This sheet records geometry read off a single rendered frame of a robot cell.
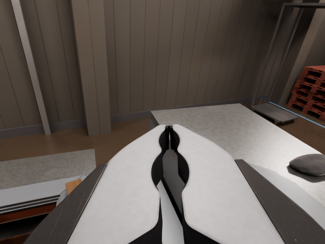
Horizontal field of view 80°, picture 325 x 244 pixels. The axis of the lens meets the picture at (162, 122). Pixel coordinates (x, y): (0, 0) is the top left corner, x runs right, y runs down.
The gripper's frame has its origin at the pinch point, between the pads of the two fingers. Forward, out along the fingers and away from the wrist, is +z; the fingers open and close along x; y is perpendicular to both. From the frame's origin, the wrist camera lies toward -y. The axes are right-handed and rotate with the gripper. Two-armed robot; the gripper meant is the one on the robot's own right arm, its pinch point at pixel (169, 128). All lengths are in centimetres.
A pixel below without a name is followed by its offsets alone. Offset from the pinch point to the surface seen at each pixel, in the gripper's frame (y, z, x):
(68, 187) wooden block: 51, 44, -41
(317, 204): 44, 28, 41
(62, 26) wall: -1, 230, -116
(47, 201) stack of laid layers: 56, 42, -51
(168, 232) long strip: 61, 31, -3
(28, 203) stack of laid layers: 55, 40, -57
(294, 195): 43, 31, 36
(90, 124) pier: 114, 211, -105
